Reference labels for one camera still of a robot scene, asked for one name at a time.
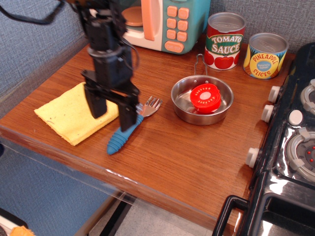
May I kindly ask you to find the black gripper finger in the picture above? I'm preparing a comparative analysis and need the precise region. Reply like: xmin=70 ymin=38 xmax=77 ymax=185
xmin=118 ymin=100 xmax=138 ymax=132
xmin=84 ymin=85 xmax=107 ymax=118

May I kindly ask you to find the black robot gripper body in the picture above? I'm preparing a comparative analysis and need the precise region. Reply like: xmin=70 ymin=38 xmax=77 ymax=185
xmin=82 ymin=48 xmax=139 ymax=104

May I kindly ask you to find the blue handled metal fork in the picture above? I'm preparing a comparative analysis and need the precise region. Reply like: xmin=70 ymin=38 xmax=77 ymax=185
xmin=107 ymin=96 xmax=162 ymax=155

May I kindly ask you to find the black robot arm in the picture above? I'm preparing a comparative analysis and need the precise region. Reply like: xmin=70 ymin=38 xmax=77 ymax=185
xmin=68 ymin=0 xmax=139 ymax=131

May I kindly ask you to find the teal toy microwave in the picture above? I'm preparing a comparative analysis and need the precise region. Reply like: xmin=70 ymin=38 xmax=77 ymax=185
xmin=119 ymin=0 xmax=211 ymax=55

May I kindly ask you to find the yellow folded cloth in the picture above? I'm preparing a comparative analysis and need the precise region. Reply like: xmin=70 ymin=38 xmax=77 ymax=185
xmin=34 ymin=82 xmax=119 ymax=146

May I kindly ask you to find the small steel pan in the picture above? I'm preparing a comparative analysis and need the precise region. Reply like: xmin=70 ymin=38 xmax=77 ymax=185
xmin=170 ymin=54 xmax=234 ymax=125

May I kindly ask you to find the red plastic tomato slice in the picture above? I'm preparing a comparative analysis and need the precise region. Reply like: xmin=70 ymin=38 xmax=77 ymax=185
xmin=190 ymin=84 xmax=221 ymax=114

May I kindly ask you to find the tomato sauce can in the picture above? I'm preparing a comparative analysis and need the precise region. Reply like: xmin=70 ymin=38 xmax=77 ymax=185
xmin=204 ymin=12 xmax=246 ymax=70

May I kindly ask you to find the white stove knob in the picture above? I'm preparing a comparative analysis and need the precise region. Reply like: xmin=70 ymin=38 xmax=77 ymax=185
xmin=268 ymin=86 xmax=281 ymax=103
xmin=261 ymin=105 xmax=274 ymax=123
xmin=245 ymin=147 xmax=259 ymax=168

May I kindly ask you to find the orange object at corner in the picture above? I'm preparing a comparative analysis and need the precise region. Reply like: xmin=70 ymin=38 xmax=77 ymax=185
xmin=9 ymin=226 xmax=35 ymax=236

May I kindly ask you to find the pineapple slices can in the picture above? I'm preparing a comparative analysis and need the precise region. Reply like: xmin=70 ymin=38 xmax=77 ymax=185
xmin=243 ymin=32 xmax=289 ymax=79

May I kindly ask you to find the black toy stove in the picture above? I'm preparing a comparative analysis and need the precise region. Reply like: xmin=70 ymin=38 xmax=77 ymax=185
xmin=213 ymin=43 xmax=315 ymax=236

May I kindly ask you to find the black cable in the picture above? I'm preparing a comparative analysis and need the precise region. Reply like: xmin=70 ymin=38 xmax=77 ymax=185
xmin=0 ymin=0 xmax=67 ymax=25

